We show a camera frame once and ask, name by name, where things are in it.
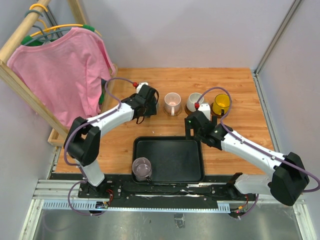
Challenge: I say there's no aluminium frame rail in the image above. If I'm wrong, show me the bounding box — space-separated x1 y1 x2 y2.
19 173 317 240

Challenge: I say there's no brown wooden coaster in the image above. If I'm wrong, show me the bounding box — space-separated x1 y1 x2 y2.
210 103 229 118
184 105 200 116

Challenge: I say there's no yellow clothes hanger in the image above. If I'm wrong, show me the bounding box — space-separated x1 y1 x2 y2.
29 2 103 38

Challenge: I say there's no cream ceramic mug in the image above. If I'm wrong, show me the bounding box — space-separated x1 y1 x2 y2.
186 92 204 112

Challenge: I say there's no grey-green clothes hanger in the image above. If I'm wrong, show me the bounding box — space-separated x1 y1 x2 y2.
20 6 71 47

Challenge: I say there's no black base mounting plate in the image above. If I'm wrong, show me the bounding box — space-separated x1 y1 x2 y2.
77 174 256 209

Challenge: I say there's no woven rattan coaster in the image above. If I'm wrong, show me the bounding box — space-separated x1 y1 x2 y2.
163 106 182 117

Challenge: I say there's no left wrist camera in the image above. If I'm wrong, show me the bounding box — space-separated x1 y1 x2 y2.
132 82 149 93

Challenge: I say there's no pink t-shirt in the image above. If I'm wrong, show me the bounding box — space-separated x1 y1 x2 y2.
7 27 115 129

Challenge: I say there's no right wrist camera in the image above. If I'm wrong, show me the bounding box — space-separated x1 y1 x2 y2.
194 102 211 121

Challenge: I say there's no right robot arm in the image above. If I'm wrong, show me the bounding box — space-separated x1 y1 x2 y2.
184 110 310 206

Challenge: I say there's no purple glass mug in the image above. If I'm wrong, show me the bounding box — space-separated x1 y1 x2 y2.
132 157 152 182

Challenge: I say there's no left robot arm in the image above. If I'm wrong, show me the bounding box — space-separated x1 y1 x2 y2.
63 83 159 198

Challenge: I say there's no black plastic tray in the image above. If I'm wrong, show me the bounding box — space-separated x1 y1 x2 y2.
132 136 205 184

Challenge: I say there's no pink ceramic mug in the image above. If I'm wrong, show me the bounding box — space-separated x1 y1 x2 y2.
164 92 182 108

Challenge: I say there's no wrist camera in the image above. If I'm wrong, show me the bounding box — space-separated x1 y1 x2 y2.
132 82 149 93
194 102 211 121

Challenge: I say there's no yellow glass mug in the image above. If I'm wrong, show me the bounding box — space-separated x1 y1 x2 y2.
213 94 231 108

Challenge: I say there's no wooden clothes rack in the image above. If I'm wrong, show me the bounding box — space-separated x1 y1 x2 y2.
0 0 117 138

